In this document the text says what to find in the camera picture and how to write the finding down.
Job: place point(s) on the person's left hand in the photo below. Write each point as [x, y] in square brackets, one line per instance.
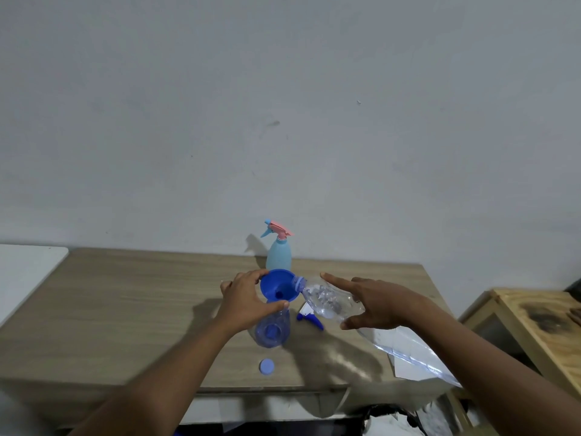
[240, 304]

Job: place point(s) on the person's right hand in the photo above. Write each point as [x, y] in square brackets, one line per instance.
[386, 306]

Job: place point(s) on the person's right thumb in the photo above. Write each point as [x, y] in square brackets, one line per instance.
[352, 321]

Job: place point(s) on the person's left thumb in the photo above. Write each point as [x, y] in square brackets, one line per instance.
[277, 306]

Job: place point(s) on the blue plastic funnel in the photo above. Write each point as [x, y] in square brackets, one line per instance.
[277, 283]

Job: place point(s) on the clear plastic water bottle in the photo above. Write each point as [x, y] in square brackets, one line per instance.
[324, 301]

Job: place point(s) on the person's right forearm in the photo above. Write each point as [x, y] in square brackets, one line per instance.
[490, 376]

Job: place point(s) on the person's left forearm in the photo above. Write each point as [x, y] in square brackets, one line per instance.
[172, 381]

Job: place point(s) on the clear blue spray bottle body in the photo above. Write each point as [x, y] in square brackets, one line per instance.
[272, 333]

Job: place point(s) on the blue spray trigger head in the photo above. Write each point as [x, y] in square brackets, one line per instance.
[313, 320]

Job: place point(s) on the light blue pink-trigger spray bottle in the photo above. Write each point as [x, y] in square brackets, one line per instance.
[278, 256]

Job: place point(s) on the blue bottle cap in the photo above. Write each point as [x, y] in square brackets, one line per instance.
[267, 366]

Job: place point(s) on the black bag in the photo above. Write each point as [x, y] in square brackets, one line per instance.
[390, 420]

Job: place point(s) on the light wooden side table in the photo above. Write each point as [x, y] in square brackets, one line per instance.
[540, 326]

